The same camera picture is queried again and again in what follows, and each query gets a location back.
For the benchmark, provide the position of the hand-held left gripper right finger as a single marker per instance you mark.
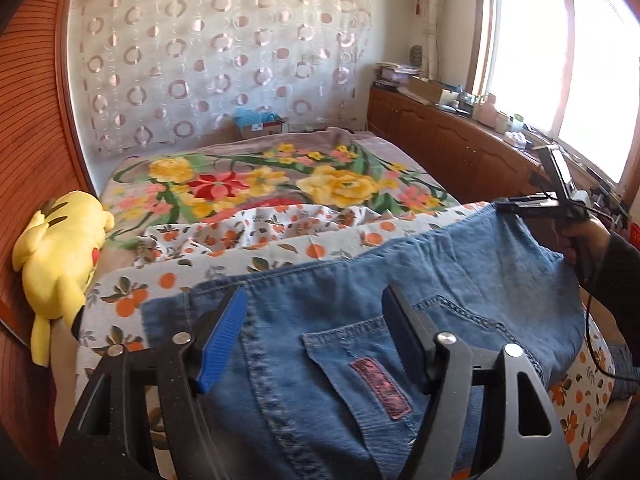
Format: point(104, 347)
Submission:
point(405, 340)

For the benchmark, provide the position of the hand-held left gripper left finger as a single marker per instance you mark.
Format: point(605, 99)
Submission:
point(222, 345)

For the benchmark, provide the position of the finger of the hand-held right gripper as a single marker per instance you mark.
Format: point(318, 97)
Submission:
point(510, 209)
point(537, 202)

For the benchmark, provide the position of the blue denim pants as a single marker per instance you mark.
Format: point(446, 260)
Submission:
point(325, 310)

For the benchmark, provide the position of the person's right forearm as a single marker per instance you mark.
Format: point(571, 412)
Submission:
point(620, 270)

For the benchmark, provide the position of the person's right hand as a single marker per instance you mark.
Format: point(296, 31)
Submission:
point(595, 245)

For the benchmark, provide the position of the white tissue pack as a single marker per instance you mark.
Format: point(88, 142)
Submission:
point(515, 139)

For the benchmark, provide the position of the small green capped bottle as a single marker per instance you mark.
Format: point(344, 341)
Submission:
point(517, 124)

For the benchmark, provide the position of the orange fruit print bed sheet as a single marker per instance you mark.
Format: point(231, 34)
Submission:
point(150, 290)

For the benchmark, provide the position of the white plastic bottle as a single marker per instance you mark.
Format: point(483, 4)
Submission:
point(485, 109)

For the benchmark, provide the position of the long wooden low cabinet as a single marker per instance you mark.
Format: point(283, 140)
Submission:
point(440, 145)

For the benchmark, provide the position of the wooden framed window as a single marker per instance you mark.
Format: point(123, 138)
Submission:
point(530, 50)

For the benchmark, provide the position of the open cardboard box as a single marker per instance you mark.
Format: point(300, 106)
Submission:
point(430, 91)

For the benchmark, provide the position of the floral pink blanket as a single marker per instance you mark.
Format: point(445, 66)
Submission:
point(250, 180)

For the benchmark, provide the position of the stack of papers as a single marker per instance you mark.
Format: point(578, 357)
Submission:
point(395, 77)

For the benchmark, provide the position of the dark oval ornament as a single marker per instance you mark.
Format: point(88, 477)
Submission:
point(416, 55)

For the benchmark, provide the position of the yellow plush toy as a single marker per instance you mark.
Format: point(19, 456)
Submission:
point(60, 250)

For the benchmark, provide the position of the person's denim clad leg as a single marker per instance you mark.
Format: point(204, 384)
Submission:
point(625, 370)

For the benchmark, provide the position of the beige window curtain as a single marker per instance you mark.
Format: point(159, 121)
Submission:
point(432, 20)

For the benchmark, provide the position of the small cardboard box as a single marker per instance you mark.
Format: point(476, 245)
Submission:
point(272, 131)

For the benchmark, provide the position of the circle patterned sheer curtain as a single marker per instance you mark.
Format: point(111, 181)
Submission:
point(200, 60)

